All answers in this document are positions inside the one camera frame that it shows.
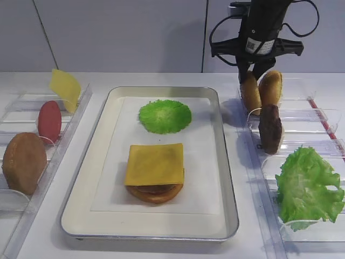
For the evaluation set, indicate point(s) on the flat green lettuce on tray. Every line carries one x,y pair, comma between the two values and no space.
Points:
165,116

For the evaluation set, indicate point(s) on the clear acrylic rack right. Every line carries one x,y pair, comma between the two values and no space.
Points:
304,125

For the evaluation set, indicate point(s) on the sesame top bun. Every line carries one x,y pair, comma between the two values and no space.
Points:
250,94

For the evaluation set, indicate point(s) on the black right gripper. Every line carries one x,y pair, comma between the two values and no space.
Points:
249,51

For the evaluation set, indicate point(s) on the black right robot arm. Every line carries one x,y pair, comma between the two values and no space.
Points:
260,20

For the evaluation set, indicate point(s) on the yellow cheese slice in rack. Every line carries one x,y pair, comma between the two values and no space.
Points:
66,87

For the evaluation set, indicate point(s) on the dark meat patty in rack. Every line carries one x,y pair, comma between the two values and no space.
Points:
270,129

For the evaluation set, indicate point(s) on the brown bun slice in left rack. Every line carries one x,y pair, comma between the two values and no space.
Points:
24,161

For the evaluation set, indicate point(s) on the white paper tray liner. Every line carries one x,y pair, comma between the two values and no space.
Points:
201,191

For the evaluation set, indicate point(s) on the red tomato slice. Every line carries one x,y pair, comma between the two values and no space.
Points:
49,122

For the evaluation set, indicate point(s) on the bottom bun on tray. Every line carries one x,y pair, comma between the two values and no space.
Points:
155,199

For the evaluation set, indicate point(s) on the yellow cheese slice on tray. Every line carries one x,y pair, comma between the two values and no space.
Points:
155,165

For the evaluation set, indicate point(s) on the clear acrylic rack left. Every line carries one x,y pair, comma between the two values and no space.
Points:
36,130

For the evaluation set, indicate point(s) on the clear acrylic rack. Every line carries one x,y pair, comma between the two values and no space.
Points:
304,125
36,130

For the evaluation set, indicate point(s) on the green lettuce leaf in rack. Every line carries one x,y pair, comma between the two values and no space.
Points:
308,190

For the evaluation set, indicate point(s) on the brown meat patty on tray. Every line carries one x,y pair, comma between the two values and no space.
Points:
155,189

